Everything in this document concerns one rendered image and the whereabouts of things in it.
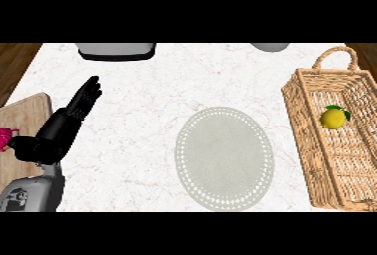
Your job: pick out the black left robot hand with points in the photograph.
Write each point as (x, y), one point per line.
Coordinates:
(60, 130)

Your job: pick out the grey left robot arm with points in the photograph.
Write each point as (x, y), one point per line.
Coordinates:
(35, 192)

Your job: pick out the pale oval placemat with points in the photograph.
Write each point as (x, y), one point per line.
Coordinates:
(224, 158)

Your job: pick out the yellow lemon with green leaves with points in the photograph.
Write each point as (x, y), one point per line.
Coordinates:
(333, 118)

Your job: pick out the wooden cutting board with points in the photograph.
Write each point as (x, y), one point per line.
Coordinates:
(21, 132)

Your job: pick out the pink fruit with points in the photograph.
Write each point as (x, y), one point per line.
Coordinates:
(5, 137)

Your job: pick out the grey appliance with black base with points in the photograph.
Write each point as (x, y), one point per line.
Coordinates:
(117, 50)

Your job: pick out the pale grey round bowl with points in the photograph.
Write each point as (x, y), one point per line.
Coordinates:
(271, 46)

